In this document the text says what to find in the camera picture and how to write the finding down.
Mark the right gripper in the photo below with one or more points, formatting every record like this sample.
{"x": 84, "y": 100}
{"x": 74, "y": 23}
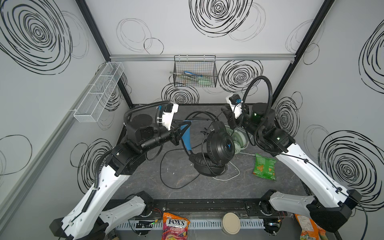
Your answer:
{"x": 229, "y": 117}

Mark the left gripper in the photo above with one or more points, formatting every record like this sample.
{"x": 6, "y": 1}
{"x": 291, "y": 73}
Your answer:
{"x": 175, "y": 137}

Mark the black blue headphones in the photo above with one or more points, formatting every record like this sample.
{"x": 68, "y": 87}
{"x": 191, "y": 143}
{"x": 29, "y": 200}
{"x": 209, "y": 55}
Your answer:
{"x": 217, "y": 150}

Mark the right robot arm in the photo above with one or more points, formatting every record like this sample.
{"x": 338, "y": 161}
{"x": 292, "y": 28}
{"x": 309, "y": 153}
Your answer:
{"x": 328, "y": 203}

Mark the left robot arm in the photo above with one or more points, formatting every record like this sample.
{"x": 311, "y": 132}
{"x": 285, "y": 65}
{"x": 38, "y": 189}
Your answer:
{"x": 147, "y": 127}

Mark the mint green headphones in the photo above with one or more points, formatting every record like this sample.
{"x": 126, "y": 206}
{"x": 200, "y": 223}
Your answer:
{"x": 240, "y": 143}

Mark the green item in basket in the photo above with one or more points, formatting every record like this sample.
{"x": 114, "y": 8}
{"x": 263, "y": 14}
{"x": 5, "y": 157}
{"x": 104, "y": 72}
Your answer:
{"x": 207, "y": 81}

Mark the green snack bag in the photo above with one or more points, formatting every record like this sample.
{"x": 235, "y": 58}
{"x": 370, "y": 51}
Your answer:
{"x": 264, "y": 167}

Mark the round beige lid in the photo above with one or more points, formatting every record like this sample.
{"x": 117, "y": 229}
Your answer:
{"x": 231, "y": 224}

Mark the pink Fox's candy bag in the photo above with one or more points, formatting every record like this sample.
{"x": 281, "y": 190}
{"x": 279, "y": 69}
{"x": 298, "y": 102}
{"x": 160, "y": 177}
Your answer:
{"x": 175, "y": 227}

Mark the orange snack bag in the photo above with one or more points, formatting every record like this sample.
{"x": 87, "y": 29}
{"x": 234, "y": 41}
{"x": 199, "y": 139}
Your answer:
{"x": 310, "y": 230}

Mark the black wire basket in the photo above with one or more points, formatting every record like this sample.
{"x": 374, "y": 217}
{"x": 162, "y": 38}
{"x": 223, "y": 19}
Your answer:
{"x": 185, "y": 73}

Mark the aluminium wall rail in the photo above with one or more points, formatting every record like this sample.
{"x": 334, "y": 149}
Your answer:
{"x": 206, "y": 57}

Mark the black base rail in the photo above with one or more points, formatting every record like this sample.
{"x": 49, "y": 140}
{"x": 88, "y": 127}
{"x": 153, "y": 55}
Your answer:
{"x": 250, "y": 207}

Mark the white slotted cable duct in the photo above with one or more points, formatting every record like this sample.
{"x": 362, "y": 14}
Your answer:
{"x": 213, "y": 224}

